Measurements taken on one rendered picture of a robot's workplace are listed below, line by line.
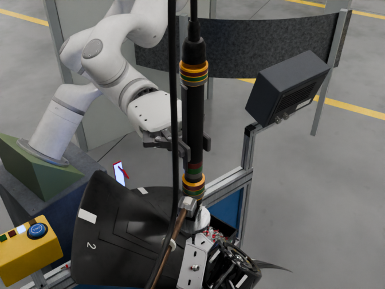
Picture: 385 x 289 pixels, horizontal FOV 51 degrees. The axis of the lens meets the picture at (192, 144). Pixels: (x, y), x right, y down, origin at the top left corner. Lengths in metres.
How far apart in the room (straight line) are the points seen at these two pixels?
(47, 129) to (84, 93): 0.17
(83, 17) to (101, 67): 1.80
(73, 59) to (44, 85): 2.47
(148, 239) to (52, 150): 0.76
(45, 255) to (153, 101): 0.59
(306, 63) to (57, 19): 1.50
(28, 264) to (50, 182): 0.33
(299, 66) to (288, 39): 1.18
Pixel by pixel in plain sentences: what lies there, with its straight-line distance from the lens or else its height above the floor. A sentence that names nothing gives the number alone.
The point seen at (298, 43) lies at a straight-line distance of 2.71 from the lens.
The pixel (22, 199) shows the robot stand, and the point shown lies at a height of 0.93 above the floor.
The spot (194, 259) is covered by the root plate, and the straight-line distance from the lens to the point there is 0.84.
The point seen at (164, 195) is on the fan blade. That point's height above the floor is 1.16.
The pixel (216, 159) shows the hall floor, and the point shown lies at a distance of 2.90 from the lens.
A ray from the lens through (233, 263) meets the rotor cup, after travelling 0.84.
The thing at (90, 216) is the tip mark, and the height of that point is 1.42.
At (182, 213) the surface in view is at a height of 1.39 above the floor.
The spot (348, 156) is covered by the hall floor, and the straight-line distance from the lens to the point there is 3.12.
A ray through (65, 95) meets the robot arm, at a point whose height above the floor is 1.20.
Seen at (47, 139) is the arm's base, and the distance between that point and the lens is 1.45.
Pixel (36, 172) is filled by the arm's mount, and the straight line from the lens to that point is 1.36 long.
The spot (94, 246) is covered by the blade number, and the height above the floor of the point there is 1.40.
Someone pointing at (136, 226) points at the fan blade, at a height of 1.36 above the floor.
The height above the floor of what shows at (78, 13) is 1.00.
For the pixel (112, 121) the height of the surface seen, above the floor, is 0.17.
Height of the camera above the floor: 1.96
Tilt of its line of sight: 41 degrees down
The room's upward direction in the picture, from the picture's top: straight up
